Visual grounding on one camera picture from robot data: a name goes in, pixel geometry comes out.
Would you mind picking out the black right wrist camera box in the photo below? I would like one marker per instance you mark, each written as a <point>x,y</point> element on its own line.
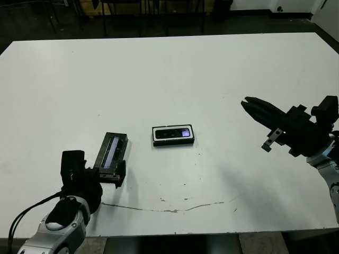
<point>327,108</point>

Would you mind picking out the grey robot right leg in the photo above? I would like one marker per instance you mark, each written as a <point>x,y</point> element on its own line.
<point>224,246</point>

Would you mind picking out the grey robot left leg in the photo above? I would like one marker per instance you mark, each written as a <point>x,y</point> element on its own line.
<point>121,246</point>

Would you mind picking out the small black wall knob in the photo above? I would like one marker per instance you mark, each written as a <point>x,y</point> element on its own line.
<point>279,8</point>

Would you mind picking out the black box base white insert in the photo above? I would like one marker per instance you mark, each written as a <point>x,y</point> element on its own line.
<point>172,143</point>

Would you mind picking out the black waste bin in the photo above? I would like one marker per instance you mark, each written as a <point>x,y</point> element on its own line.
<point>222,10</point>

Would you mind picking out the slim black camera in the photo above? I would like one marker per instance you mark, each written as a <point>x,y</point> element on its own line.
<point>169,133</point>

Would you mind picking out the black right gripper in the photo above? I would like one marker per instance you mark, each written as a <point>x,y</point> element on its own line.
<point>302,132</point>

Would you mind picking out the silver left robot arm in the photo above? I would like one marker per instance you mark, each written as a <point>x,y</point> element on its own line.
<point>61,232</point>

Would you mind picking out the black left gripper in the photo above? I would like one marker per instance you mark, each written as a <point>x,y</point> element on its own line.
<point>91,190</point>

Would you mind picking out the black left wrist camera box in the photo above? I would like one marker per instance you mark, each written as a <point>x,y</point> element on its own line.
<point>72,164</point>

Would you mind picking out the black box lid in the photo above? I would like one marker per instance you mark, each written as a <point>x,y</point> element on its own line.
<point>111,148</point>

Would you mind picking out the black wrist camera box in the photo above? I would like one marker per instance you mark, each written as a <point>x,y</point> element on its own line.
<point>327,108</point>
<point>72,164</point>

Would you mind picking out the grey robot leg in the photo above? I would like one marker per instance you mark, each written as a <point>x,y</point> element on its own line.
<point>224,246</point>
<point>121,246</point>

